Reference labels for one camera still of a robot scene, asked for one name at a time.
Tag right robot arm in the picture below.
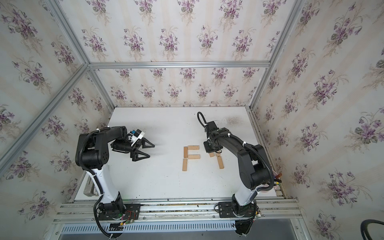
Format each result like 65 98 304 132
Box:
197 112 282 236

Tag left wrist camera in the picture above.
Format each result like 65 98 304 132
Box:
126 129 145 145

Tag grey objects beside table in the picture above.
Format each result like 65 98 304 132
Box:
83 175 99 197

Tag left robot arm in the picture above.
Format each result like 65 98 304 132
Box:
75 126 155 240

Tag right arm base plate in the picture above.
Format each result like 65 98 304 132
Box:
214 202 259 218

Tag aluminium front rail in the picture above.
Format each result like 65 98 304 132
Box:
54 198 303 224

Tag aluminium cage frame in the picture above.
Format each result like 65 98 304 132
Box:
0 0 313 217

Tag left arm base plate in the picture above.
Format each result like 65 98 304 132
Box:
97 204 142 223

